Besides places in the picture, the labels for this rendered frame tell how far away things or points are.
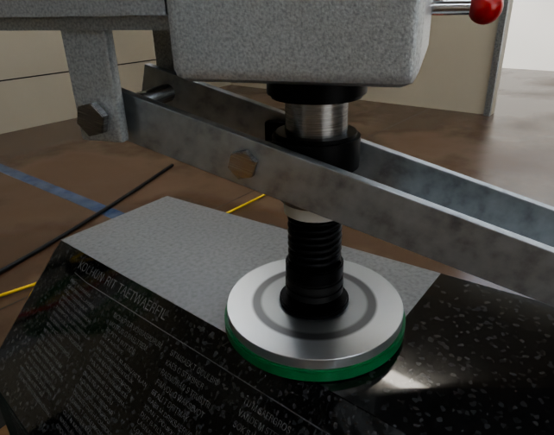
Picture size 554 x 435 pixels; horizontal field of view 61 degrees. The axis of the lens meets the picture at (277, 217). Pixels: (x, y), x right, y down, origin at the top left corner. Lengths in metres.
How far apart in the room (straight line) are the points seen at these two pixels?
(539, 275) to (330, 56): 0.27
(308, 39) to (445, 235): 0.21
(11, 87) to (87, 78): 4.98
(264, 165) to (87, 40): 0.20
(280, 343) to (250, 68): 0.29
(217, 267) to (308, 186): 0.30
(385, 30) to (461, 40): 5.15
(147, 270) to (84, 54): 0.35
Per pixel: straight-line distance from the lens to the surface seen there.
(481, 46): 5.45
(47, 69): 5.63
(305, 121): 0.47
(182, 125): 0.48
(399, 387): 0.53
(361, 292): 0.61
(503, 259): 0.47
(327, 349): 0.52
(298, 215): 0.50
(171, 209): 0.93
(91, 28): 0.48
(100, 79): 0.49
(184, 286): 0.68
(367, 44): 0.36
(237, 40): 0.39
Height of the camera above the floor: 1.17
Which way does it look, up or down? 25 degrees down
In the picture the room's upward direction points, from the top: 1 degrees counter-clockwise
